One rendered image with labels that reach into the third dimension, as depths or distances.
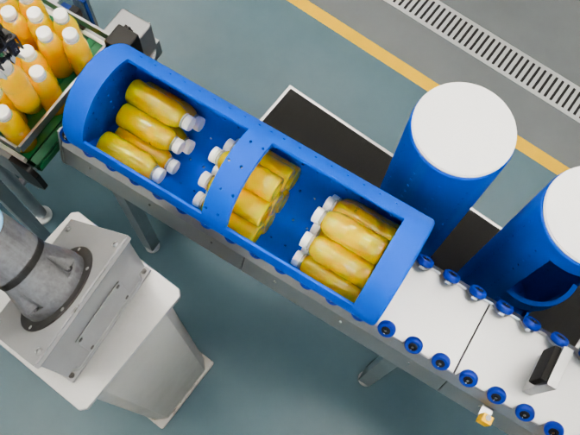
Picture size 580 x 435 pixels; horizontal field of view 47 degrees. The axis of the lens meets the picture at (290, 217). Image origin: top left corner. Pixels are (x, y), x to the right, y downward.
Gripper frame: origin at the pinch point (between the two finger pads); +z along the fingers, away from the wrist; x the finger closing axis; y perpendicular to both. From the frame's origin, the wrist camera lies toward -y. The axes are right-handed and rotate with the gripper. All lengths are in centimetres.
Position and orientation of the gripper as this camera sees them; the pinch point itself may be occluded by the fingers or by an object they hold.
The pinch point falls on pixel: (3, 66)
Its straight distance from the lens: 177.3
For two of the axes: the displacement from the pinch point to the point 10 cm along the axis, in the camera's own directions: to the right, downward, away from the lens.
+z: -0.3, 3.4, 9.4
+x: 5.2, -7.9, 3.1
